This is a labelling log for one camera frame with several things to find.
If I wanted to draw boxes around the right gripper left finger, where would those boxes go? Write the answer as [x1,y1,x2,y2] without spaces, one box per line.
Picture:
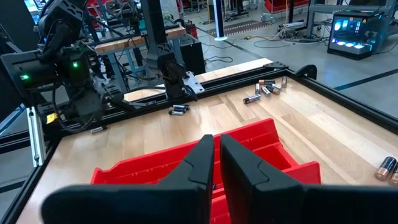
[41,134,216,224]

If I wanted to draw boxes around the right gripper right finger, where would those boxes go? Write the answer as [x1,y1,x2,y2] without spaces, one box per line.
[220,134,398,224]

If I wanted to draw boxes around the wooden workbench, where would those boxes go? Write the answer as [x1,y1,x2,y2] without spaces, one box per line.
[95,24,187,56]

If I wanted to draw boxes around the black cabinet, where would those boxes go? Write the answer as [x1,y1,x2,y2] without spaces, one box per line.
[179,34,206,75]

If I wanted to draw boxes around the white pole with base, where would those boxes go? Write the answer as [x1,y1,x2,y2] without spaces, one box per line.
[212,0,228,42]

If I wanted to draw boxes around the lit computer case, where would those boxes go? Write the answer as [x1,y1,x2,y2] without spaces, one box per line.
[326,11,386,60]

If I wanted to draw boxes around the stack of red bins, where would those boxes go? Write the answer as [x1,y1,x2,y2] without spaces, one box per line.
[264,0,310,14]

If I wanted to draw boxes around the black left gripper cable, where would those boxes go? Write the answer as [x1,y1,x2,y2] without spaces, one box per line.
[51,88,96,134]

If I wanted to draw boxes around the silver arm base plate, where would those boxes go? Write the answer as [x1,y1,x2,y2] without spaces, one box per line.
[182,71,205,95]

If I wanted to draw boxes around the black aluminium table frame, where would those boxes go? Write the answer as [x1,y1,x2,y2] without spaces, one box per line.
[0,0,398,224]

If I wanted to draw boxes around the black floor cable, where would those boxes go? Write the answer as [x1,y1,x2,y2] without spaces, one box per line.
[205,30,296,63]

